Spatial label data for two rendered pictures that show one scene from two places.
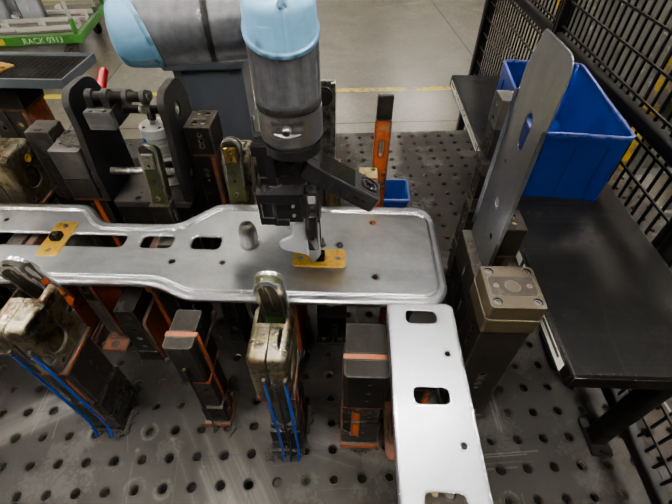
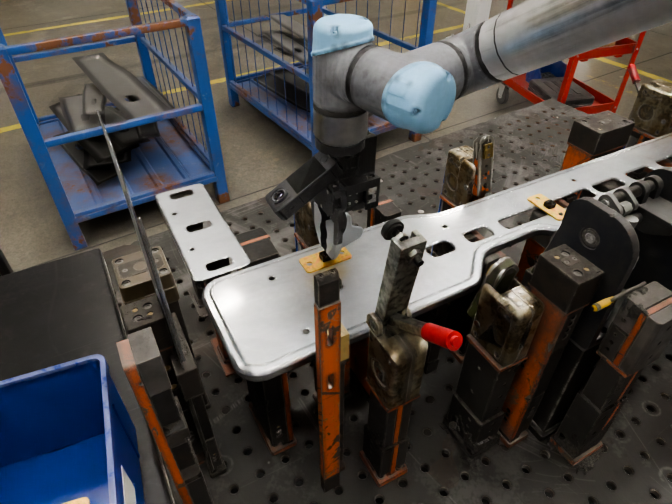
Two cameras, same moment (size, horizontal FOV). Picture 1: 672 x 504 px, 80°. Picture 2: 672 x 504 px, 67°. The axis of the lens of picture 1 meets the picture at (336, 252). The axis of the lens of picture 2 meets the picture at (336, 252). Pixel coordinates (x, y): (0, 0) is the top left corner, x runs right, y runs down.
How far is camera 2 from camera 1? 104 cm
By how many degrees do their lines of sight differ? 89
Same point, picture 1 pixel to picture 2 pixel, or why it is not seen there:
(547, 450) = not seen: hidden behind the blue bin
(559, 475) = not seen: hidden behind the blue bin
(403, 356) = (224, 237)
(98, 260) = (494, 207)
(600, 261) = (31, 355)
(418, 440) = (201, 207)
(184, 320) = (389, 208)
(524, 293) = (130, 262)
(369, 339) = (255, 249)
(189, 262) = (431, 230)
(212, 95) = not seen: outside the picture
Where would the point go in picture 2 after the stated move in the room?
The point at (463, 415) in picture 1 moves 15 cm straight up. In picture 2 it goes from (176, 224) to (158, 153)
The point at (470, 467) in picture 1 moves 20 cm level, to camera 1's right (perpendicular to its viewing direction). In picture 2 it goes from (170, 208) to (59, 240)
